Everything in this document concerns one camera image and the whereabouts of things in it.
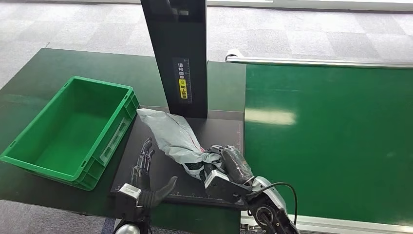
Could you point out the green conveyor belt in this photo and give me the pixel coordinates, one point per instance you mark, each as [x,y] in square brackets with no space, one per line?
[355,129]

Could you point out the green plastic crate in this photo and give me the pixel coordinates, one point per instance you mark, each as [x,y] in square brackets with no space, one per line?
[74,135]

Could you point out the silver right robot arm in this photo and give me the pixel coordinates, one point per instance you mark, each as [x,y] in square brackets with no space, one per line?
[271,206]

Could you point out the black scanner column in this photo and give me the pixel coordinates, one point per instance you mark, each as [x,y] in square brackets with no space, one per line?
[180,38]

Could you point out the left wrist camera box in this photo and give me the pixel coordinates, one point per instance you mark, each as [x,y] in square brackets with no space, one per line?
[127,198]

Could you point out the silver conveyor side rail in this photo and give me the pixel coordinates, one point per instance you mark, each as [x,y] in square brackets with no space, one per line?
[306,61]
[338,224]

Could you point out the grey red-printed courier bag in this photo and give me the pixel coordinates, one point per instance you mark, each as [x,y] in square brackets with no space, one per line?
[174,135]

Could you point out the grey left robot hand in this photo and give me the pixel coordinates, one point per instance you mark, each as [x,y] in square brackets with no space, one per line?
[146,197]

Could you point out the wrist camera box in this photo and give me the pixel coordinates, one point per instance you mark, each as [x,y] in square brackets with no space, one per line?
[222,189]
[127,198]

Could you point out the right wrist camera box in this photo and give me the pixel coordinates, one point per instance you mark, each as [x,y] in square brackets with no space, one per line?
[222,189]

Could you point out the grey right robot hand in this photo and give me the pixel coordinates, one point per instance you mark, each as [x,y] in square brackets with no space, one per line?
[235,164]

